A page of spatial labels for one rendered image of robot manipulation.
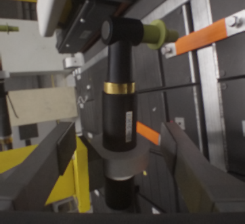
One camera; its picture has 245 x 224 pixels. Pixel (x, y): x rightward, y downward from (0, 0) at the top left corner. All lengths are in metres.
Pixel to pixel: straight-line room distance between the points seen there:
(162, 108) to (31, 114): 4.25
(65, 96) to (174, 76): 4.34
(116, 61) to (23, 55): 4.44
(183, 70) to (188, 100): 0.06
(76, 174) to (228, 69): 0.25
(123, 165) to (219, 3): 0.26
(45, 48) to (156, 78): 4.40
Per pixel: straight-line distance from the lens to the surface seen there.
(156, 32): 0.24
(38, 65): 4.58
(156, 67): 0.38
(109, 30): 0.21
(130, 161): 0.22
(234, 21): 0.27
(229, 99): 0.30
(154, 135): 0.40
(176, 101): 0.36
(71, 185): 0.22
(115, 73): 0.21
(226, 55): 0.30
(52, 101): 4.57
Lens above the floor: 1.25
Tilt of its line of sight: 29 degrees down
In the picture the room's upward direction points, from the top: 98 degrees counter-clockwise
